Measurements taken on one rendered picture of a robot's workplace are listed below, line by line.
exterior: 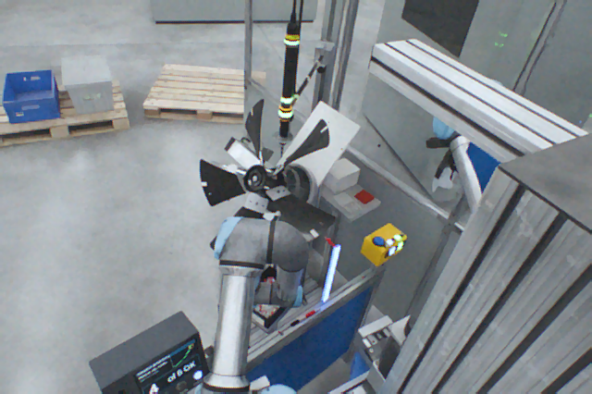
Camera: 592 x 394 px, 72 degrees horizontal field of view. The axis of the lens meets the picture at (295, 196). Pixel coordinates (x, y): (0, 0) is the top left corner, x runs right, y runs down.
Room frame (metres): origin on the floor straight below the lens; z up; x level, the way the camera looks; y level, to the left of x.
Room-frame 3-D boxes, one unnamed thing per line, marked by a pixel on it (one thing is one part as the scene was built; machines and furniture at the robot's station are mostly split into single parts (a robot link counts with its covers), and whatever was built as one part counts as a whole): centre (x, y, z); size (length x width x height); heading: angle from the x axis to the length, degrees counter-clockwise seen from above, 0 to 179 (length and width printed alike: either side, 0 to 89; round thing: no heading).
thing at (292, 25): (1.25, 0.07, 1.66); 0.04 x 0.04 x 0.46
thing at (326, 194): (1.71, -0.25, 0.85); 0.36 x 0.24 x 0.03; 44
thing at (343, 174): (1.79, -0.22, 0.92); 0.17 x 0.16 x 0.11; 134
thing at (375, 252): (1.19, -0.39, 1.02); 0.16 x 0.10 x 0.11; 134
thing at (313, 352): (0.92, -0.11, 0.45); 0.82 x 0.02 x 0.66; 134
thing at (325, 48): (1.86, -0.05, 1.54); 0.10 x 0.07 x 0.09; 169
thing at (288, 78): (1.25, 0.07, 1.68); 0.03 x 0.03 x 0.21
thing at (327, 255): (1.71, -0.25, 0.42); 0.04 x 0.04 x 0.83; 44
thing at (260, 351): (0.92, -0.11, 0.82); 0.90 x 0.04 x 0.08; 134
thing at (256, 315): (0.99, 0.06, 0.85); 0.22 x 0.17 x 0.07; 150
